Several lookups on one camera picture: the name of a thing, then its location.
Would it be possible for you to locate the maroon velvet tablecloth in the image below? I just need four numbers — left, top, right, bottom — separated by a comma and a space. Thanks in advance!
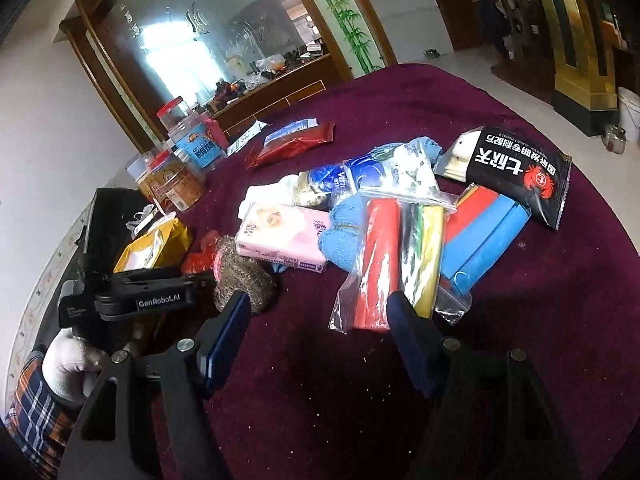
181, 64, 639, 479

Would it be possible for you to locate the yellow gift box tray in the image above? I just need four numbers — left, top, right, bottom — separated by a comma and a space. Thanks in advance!
113, 218, 193, 274

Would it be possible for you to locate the white soft cloth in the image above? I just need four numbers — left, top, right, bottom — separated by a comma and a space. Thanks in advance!
238, 174, 299, 220

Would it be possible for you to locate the pink tissue pack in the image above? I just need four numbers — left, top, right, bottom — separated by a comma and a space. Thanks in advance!
235, 203, 330, 273

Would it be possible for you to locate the red lid clear jar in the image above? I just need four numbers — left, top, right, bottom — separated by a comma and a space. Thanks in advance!
156, 96, 192, 131

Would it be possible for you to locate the white bucket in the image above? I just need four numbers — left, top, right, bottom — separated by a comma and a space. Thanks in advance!
617, 87, 640, 144

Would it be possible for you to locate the blue knitted cloth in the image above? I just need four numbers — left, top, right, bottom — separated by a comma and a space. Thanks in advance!
319, 194, 367, 272

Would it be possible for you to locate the orange label jar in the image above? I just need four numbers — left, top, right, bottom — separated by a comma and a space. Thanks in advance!
126, 148, 205, 212

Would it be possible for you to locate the person in dark clothes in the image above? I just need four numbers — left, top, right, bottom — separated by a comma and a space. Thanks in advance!
476, 0, 511, 65

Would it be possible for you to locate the white paper card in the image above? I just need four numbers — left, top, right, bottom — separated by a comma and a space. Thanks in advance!
227, 120, 268, 156

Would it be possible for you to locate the red foil packet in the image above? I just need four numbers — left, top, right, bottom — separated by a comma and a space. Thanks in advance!
245, 121, 335, 169

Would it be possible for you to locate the white gloved left hand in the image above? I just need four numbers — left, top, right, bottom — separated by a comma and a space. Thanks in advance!
41, 328, 112, 408

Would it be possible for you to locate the blue white sachet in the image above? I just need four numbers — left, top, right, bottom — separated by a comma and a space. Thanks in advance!
264, 118, 319, 145

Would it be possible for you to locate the yellow green cloth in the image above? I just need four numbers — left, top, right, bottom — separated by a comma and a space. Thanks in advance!
400, 204, 445, 318

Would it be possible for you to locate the red plastic bag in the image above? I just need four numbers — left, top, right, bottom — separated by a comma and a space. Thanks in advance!
181, 230, 221, 274

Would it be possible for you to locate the blue label plastic jar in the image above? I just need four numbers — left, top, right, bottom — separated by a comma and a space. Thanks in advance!
168, 113, 227, 170

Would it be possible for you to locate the black crab snack packet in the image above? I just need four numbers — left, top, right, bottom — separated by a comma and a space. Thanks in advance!
434, 126, 572, 231

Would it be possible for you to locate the blue red cloth pack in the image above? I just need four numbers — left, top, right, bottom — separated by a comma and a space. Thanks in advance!
435, 184, 530, 325

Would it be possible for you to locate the steel wool scrubber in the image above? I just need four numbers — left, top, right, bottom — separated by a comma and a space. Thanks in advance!
212, 235, 276, 314

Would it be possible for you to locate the wooden framed mirror cabinet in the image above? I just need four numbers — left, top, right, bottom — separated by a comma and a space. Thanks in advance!
60, 0, 396, 152

